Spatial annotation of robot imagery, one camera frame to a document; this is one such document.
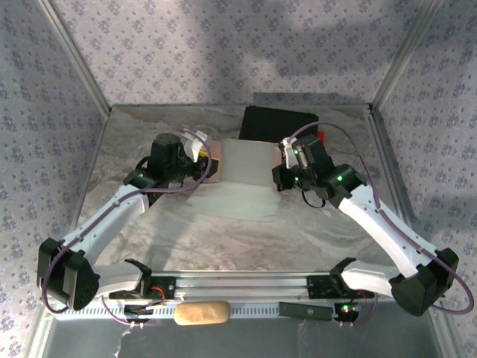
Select pink paper box sheet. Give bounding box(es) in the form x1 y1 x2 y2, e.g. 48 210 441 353
186 137 284 224

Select black rectangular device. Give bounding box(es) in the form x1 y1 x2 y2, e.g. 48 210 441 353
278 301 333 321

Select circuit board with green light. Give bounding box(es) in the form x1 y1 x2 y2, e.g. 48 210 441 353
333 301 361 324

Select tan oblong sponge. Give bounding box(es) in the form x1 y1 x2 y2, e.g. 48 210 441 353
174 300 231 327

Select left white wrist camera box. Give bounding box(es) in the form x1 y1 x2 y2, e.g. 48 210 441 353
182 129 209 161

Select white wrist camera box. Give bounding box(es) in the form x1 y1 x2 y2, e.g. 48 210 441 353
279 136 299 167
182 129 209 161

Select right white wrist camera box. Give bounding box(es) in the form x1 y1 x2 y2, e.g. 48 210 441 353
279 136 299 167

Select black case with metal handle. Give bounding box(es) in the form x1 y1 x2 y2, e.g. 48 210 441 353
240 105 320 145

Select aluminium side rail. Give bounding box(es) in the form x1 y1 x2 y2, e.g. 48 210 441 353
367 105 437 273

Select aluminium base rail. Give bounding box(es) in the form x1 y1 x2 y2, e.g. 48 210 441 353
40 271 446 303

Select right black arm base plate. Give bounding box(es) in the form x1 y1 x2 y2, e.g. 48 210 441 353
306 274 375 299

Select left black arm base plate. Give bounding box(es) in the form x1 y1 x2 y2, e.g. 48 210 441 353
108 275 177 301

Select white slotted cable duct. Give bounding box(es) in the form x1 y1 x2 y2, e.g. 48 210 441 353
54 302 336 321

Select left aluminium frame post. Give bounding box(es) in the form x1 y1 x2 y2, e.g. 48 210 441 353
37 0 113 115

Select aluminium frame post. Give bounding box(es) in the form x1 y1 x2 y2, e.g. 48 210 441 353
370 0 444 109
37 0 113 115

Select right aluminium frame post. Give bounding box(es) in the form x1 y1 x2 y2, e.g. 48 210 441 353
370 0 444 109

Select black cable connector block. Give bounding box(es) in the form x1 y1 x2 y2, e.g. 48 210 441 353
124 304 154 324

